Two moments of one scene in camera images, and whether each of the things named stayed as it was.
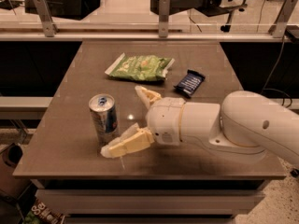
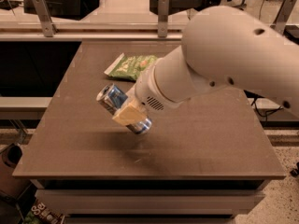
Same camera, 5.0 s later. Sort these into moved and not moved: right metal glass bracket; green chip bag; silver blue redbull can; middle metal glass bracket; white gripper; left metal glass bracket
Moved: white gripper; silver blue redbull can
Not moved: left metal glass bracket; green chip bag; right metal glass bracket; middle metal glass bracket
